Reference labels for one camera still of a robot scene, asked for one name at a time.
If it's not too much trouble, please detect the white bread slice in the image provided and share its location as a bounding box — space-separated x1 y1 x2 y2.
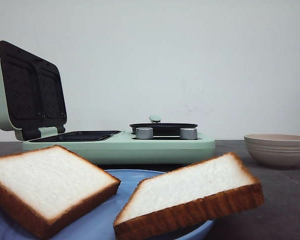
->
0 145 121 240
113 152 265 240

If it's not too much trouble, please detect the mint green breakfast maker lid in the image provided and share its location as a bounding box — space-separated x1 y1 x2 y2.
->
0 40 67 143

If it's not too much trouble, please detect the black frying pan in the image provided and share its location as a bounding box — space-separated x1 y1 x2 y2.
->
129 115 198 137

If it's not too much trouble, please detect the left silver control knob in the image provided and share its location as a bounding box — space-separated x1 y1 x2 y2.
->
135 127 154 140

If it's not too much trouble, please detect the silver control knob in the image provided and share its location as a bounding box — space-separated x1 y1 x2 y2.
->
179 127 198 140
135 127 154 140

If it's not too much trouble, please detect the right silver control knob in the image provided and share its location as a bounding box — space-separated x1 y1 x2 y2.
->
179 127 198 140

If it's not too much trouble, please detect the blue plate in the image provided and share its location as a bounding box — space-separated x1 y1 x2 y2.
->
0 169 215 240

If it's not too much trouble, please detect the beige ribbed bowl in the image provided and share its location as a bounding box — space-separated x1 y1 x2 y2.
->
244 134 300 169

